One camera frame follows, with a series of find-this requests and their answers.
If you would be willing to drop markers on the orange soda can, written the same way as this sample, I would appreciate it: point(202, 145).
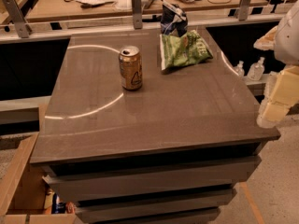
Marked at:
point(130, 68)

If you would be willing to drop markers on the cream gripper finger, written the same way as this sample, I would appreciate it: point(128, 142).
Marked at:
point(267, 41)
point(281, 93)

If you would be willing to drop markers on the metal bracket post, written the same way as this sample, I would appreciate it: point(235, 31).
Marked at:
point(243, 11)
point(137, 13)
point(21, 26)

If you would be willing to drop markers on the grey drawer cabinet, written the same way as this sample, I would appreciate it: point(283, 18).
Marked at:
point(170, 152)

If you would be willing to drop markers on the dark blue snack bag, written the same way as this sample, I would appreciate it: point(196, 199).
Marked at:
point(174, 20)

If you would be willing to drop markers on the metal bracket post left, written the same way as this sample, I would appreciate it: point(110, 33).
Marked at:
point(21, 26)

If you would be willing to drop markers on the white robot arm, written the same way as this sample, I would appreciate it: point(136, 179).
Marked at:
point(286, 47)

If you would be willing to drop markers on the cardboard box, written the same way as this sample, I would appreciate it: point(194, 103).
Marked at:
point(22, 191)

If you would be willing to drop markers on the wooden desk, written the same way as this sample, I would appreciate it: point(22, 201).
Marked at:
point(59, 10)

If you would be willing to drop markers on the metal bracket post right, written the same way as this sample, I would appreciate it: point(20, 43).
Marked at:
point(243, 11)

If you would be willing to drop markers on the metal bracket post middle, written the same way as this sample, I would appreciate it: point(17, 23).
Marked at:
point(137, 13)

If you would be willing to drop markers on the clear plastic bottle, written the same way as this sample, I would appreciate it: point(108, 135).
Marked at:
point(256, 70)
point(239, 69)

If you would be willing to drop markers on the green chip bag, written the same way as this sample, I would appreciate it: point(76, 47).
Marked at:
point(183, 51)

